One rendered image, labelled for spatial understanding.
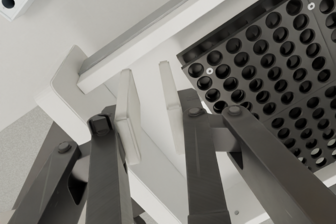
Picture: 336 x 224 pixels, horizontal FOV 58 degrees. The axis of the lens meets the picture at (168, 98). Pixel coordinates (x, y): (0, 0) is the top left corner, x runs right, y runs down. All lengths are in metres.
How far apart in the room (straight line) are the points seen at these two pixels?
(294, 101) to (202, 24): 0.11
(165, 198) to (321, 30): 0.20
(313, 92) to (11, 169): 1.39
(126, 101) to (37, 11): 0.25
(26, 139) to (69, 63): 1.16
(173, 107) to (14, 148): 1.34
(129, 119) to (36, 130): 1.24
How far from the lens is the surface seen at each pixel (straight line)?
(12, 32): 0.41
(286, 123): 0.30
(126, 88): 0.18
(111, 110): 0.18
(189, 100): 0.17
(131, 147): 0.16
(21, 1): 0.36
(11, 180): 1.58
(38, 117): 1.36
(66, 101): 0.23
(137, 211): 0.32
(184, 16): 0.24
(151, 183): 0.29
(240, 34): 0.25
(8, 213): 0.56
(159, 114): 0.34
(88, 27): 0.38
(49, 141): 0.97
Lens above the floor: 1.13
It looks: 63 degrees down
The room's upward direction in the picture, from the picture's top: 167 degrees clockwise
